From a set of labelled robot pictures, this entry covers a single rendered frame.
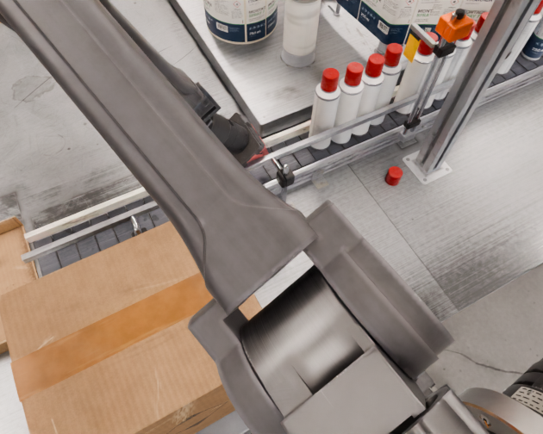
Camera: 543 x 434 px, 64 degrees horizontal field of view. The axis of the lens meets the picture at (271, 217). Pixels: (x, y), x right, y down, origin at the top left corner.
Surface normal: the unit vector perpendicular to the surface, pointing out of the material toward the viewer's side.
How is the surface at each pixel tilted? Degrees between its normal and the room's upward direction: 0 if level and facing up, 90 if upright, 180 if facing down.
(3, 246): 0
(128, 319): 0
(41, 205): 0
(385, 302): 26
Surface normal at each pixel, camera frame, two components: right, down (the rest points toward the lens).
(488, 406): -0.48, -0.87
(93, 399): 0.02, -0.50
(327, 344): -0.22, -0.14
